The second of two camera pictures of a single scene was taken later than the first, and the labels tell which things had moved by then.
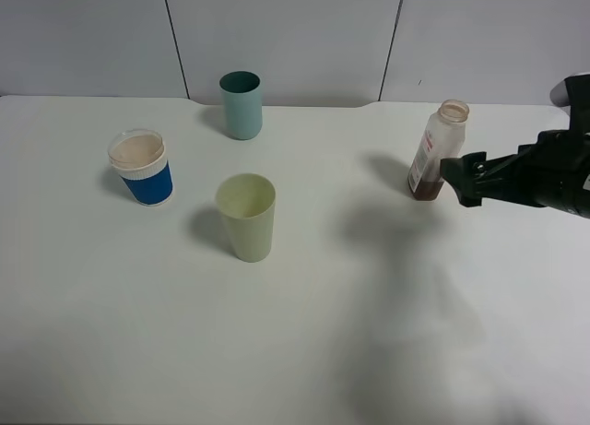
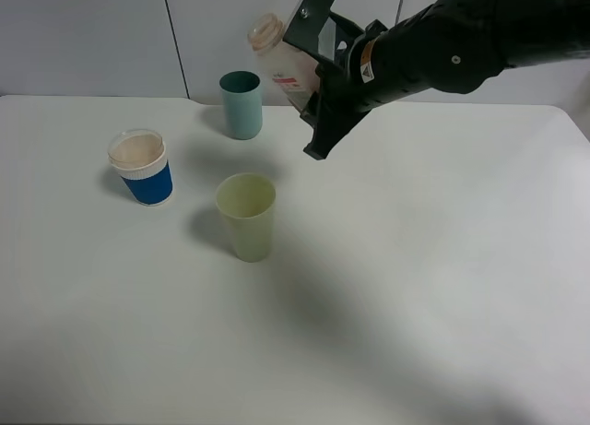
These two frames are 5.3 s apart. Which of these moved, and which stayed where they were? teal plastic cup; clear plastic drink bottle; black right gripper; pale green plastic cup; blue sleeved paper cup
Moved: black right gripper; clear plastic drink bottle
Stayed: blue sleeved paper cup; pale green plastic cup; teal plastic cup
